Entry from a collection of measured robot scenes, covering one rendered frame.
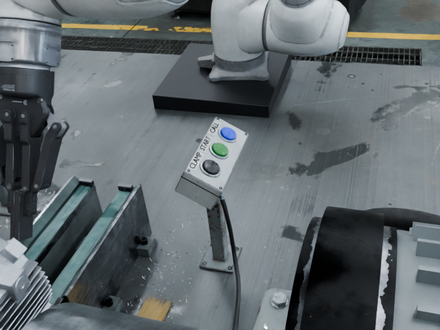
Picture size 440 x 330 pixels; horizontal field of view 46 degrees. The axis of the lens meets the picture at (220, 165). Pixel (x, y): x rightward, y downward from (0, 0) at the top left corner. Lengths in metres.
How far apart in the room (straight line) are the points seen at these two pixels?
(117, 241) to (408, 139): 0.78
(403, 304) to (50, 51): 0.57
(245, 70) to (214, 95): 0.13
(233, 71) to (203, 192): 0.79
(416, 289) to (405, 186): 0.97
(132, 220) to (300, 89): 0.77
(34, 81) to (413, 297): 0.56
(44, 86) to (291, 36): 0.86
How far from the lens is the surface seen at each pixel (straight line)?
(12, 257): 0.77
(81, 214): 1.09
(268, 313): 0.52
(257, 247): 1.08
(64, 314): 0.57
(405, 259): 0.30
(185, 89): 1.56
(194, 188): 0.84
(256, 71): 1.59
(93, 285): 0.96
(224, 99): 1.49
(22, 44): 0.72
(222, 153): 0.87
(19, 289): 0.75
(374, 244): 0.29
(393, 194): 1.22
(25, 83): 0.72
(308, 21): 1.41
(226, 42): 1.54
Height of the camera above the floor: 1.57
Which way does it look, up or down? 36 degrees down
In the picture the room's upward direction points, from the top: 6 degrees counter-clockwise
